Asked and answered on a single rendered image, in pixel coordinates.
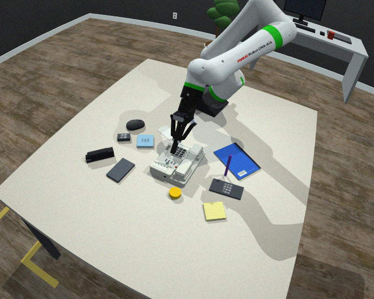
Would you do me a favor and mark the yellow short cylinder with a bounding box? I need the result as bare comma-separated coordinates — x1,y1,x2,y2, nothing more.
169,187,181,199

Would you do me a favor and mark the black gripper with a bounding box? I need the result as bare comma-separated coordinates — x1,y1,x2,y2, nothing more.
170,98,197,154

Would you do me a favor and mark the grey phone keypad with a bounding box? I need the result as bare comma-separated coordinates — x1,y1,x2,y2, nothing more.
209,178,244,200

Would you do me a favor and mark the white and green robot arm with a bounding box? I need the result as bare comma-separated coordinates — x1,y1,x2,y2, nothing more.
180,0,297,109

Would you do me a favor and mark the dark grey computer mouse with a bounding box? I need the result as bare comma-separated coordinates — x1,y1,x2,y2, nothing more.
126,119,145,130

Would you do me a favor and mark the white rectangular sheet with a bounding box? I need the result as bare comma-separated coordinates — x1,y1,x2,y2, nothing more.
157,125,173,140

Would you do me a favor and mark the blue notebook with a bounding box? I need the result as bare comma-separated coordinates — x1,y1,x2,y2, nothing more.
214,142,261,180

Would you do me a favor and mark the pale yellow sticky note pad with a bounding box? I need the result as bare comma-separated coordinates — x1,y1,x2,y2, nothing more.
203,202,226,221

